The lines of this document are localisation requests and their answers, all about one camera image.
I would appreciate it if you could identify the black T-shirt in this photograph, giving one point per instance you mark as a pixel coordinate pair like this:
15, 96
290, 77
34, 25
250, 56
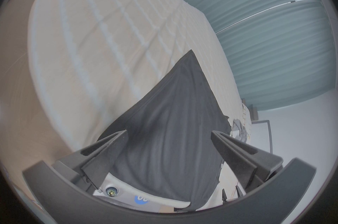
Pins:
169, 125

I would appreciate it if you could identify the white printed pillow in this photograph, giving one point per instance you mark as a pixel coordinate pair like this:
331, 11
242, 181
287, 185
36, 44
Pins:
245, 114

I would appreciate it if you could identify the pile of clothes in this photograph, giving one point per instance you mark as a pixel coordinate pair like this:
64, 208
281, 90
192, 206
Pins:
241, 130

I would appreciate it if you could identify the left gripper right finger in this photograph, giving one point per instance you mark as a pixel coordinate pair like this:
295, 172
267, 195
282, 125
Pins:
235, 159

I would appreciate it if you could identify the grey bedside table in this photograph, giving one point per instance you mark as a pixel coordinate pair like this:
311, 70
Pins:
253, 112

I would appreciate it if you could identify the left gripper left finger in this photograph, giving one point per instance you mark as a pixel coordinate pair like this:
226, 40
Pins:
105, 159

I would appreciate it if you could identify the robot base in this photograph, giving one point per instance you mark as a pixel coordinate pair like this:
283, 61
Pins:
126, 191

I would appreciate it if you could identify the bed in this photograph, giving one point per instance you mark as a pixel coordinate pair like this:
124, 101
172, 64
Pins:
105, 46

